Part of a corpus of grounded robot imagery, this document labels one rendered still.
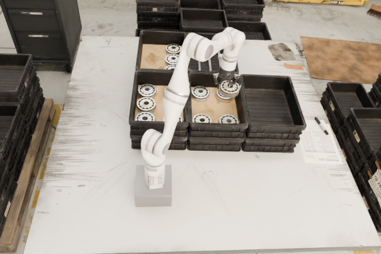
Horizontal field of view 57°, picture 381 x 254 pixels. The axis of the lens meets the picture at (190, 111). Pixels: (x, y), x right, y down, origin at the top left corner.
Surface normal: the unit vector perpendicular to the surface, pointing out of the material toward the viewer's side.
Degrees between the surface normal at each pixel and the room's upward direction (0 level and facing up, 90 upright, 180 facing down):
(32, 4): 90
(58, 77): 0
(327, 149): 0
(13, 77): 0
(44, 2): 90
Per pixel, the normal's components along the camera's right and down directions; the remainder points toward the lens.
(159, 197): 0.06, 0.73
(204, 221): 0.07, -0.69
